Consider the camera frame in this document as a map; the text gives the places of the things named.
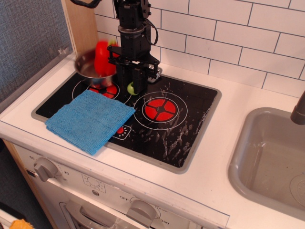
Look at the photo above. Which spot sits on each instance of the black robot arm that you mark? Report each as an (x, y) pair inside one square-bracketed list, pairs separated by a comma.
[(133, 15)]

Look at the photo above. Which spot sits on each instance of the small steel saucepan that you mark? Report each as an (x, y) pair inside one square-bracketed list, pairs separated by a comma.
[(84, 66)]

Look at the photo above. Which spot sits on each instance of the green handled grey spatula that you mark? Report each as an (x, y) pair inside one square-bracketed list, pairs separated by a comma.
[(151, 78)]

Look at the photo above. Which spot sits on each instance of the light wooden side post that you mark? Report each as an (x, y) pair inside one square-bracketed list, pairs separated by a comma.
[(81, 25)]

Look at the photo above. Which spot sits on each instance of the orange yellow object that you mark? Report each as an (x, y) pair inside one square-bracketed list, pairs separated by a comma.
[(20, 224)]

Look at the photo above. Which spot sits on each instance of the red toy bell pepper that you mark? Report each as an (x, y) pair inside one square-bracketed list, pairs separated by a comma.
[(101, 64)]

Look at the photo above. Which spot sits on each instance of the grey faucet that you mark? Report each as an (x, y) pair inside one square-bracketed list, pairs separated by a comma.
[(298, 113)]

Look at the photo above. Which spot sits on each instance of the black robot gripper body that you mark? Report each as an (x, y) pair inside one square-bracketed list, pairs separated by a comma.
[(134, 52)]

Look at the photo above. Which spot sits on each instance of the grey left timer knob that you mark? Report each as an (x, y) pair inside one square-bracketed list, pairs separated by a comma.
[(45, 169)]

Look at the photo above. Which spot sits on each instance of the grey oven door handle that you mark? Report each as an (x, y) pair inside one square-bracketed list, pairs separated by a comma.
[(88, 216)]

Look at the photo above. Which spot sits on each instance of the blue folded cloth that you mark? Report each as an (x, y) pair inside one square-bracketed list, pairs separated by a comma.
[(89, 121)]

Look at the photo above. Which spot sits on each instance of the black toy stovetop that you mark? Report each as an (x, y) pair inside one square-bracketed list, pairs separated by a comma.
[(170, 119)]

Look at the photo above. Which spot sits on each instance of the grey plastic sink basin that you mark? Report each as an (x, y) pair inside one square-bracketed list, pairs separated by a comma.
[(268, 164)]

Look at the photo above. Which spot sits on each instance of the grey right oven knob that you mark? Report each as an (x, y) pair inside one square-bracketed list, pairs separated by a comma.
[(142, 212)]

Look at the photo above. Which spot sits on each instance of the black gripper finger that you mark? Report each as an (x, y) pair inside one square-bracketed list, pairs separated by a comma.
[(139, 80), (123, 75)]

